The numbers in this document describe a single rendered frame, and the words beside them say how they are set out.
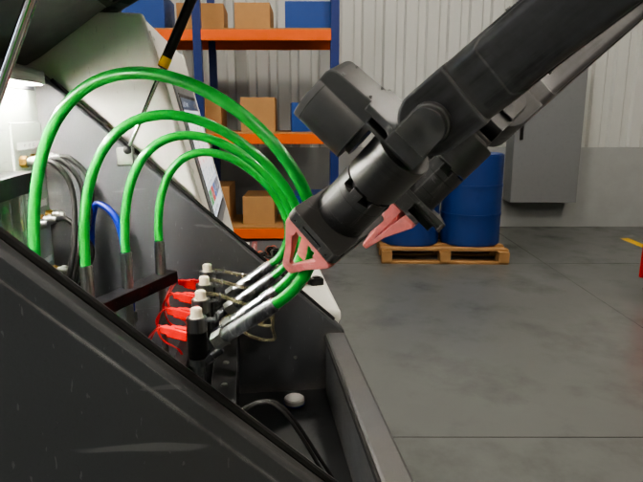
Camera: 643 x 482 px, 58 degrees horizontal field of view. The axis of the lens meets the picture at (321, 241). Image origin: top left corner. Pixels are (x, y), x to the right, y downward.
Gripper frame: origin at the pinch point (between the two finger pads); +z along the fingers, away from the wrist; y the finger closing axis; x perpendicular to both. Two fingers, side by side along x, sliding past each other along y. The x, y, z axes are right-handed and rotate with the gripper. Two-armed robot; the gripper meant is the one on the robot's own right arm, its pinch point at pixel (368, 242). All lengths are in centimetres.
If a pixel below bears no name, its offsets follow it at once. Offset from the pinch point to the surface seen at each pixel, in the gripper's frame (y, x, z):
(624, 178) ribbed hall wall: -249, -685, -161
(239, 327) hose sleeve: 5.2, 15.6, 15.0
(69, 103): 37.7, 12.3, 10.9
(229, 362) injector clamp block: 0.8, -7.0, 31.5
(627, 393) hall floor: -172, -208, 0
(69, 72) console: 56, -23, 20
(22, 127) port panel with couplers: 50, -9, 27
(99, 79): 36.4, 13.1, 6.1
